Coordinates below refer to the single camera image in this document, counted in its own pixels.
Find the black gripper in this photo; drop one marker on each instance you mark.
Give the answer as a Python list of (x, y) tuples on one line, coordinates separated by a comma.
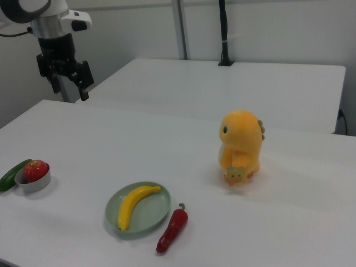
[(58, 53)]

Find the red chili pepper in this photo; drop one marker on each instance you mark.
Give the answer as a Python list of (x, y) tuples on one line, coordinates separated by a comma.
[(173, 225)]

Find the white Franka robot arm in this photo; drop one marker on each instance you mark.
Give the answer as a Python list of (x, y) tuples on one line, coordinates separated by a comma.
[(50, 25)]

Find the pale green plastic plate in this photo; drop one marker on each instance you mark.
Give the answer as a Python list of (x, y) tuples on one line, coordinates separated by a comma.
[(151, 217)]

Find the red toy apple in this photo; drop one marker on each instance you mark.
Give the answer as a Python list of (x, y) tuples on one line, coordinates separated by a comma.
[(34, 171)]

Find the small grey bowl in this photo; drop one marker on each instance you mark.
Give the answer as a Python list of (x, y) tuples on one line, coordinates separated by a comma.
[(36, 185)]

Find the green cucumber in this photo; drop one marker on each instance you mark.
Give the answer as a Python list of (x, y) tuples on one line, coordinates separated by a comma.
[(8, 178)]

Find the white adjacent table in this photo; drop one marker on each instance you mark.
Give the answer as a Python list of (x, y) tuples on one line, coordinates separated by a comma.
[(194, 89)]

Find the yellow toy banana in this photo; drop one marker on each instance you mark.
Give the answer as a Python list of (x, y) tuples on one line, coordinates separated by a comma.
[(130, 204)]

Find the black pole with clamp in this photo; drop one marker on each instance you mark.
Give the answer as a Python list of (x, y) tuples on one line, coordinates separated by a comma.
[(224, 33)]

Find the orange plush dinosaur toy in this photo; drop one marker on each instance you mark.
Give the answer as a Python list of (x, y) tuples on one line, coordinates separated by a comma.
[(242, 133)]

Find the grey metal post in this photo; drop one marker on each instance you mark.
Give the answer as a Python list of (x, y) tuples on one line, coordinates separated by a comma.
[(68, 90)]

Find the grey metal wall profile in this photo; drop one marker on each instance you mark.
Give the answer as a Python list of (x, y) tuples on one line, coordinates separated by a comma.
[(180, 27)]

